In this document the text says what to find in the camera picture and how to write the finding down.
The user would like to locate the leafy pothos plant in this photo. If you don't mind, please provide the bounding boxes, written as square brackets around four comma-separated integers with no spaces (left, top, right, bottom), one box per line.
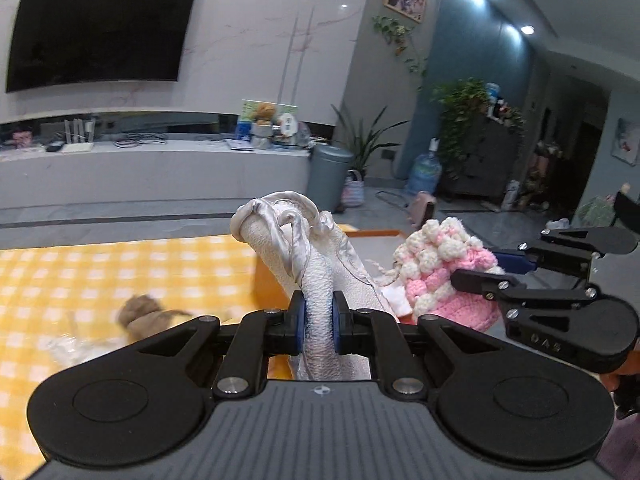
[432,78,493,181]

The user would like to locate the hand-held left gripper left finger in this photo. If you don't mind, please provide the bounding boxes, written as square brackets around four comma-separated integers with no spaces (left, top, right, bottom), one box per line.
[132,290,307,402]

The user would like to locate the person's right hand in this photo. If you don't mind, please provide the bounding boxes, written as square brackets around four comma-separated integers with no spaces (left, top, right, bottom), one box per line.
[600,342,640,392]

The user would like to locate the grey trash can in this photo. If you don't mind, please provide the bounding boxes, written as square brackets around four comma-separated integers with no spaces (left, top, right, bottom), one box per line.
[309,144,355,211]

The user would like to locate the white ribbon bundle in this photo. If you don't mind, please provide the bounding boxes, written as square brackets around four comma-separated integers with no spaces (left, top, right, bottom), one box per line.
[42,330,118,367]

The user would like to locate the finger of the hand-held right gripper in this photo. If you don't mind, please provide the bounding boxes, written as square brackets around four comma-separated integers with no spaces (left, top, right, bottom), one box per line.
[450,269,601,331]
[492,227,640,278]

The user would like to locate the purple fluffy cloth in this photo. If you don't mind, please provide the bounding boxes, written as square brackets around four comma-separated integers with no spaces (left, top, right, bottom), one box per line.
[595,410,640,480]

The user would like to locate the black wall television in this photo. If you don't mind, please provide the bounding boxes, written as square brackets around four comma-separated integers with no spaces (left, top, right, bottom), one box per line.
[6,0,202,93]

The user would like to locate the white marble TV bench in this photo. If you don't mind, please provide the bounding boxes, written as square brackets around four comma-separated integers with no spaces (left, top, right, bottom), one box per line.
[0,110,313,211]

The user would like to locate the orange cardboard box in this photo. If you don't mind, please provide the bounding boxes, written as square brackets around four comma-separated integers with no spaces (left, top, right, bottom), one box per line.
[250,229,416,381]

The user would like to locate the yellow checkered blanket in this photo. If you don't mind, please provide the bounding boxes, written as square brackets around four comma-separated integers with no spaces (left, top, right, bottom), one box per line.
[0,234,296,480]

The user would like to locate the green bag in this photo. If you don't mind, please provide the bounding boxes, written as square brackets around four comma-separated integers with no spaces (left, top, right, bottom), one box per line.
[579,195,618,228]

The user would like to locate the white floor item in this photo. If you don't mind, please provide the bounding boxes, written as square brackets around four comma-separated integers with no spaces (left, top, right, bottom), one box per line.
[501,180,521,211]

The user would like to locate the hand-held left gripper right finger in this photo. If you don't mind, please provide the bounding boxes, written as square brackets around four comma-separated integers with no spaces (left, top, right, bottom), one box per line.
[332,290,506,402]

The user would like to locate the hanging vine plant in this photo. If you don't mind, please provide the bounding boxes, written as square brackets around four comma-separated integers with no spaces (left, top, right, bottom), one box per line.
[371,15,429,78]

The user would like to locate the blue wall picture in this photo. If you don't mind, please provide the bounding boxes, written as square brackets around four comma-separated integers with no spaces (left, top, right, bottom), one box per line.
[614,117,640,166]

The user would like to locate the dark grey cabinet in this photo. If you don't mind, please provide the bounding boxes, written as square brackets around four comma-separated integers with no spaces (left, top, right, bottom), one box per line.
[440,112,523,201]

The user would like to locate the blue water jug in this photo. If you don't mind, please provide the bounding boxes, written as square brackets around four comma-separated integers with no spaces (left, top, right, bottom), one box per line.
[405,137,443,197]

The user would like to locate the teddy bear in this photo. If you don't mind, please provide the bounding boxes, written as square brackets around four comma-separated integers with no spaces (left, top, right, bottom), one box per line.
[252,102,277,150]

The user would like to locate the small woven basket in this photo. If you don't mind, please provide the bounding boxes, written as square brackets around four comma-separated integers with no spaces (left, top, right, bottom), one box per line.
[341,170,365,209]

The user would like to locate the black cables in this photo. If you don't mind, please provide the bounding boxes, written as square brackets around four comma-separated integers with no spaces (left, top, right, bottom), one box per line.
[115,132,166,148]

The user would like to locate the long-leaf potted plant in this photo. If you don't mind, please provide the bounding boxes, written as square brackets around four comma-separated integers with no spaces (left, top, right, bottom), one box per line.
[331,104,411,181]

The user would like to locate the pink white knitted hat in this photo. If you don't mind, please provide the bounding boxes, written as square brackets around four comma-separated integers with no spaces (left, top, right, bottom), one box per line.
[392,216,501,333]

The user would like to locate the white router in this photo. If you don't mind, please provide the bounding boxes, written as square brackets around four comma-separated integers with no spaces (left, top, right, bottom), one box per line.
[64,117,96,153]

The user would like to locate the green blue printed box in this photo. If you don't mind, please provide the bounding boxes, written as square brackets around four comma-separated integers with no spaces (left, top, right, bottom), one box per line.
[235,99,300,141]

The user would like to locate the brown fuzzy headband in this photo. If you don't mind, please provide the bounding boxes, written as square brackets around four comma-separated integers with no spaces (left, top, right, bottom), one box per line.
[116,294,193,341]

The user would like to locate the white crinkled cloth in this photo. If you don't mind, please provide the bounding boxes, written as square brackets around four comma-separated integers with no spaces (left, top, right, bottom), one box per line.
[231,190,401,381]

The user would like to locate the small pink heater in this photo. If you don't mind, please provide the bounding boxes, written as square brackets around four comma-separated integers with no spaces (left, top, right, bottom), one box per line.
[407,191,438,226]

